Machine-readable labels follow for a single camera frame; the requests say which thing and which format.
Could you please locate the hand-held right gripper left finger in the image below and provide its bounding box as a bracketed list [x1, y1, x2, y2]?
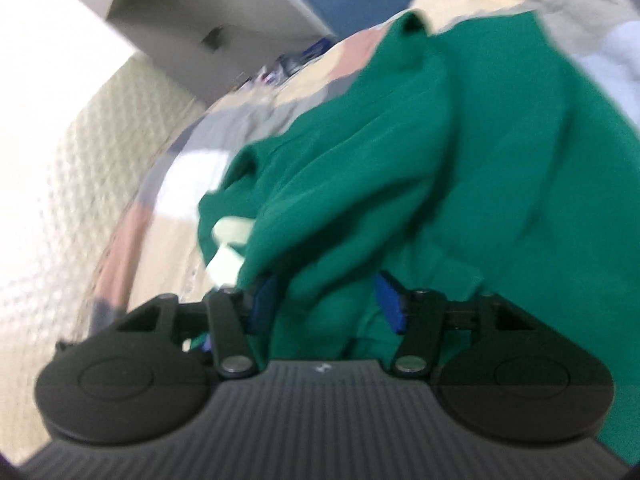
[117, 275, 279, 379]

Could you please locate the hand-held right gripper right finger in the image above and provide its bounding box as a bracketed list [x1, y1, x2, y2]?
[374, 269, 539, 378]

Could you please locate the green hoodie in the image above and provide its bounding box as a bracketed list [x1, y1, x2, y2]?
[197, 10, 640, 442]

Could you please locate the patchwork checked blanket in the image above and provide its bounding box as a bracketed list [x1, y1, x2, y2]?
[87, 0, 640, 342]

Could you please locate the beige quilted headboard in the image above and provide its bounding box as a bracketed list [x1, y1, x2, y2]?
[0, 52, 209, 461]

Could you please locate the bedside clutter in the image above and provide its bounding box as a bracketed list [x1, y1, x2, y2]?
[247, 35, 337, 89]

